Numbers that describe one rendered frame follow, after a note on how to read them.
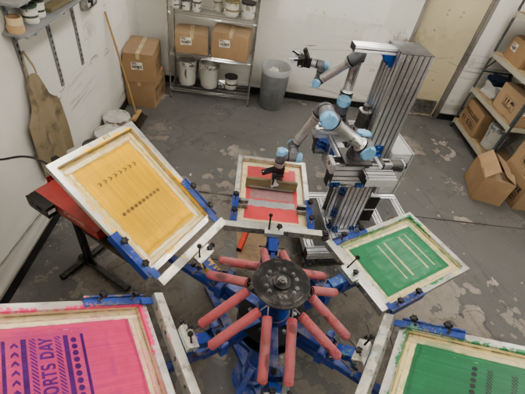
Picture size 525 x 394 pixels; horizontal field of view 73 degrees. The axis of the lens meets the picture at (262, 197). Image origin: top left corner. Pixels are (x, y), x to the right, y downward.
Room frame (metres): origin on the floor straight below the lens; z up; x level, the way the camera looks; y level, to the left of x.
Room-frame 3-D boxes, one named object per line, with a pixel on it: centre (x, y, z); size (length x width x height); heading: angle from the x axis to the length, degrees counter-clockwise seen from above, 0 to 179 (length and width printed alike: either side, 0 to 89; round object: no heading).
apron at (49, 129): (2.42, 1.94, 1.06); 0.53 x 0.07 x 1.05; 6
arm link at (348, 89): (2.97, -0.55, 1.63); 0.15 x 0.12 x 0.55; 169
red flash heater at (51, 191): (1.61, 1.12, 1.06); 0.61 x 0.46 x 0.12; 66
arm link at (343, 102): (2.84, -0.53, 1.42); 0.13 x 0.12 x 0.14; 169
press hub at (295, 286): (1.03, -0.18, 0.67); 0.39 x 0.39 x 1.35
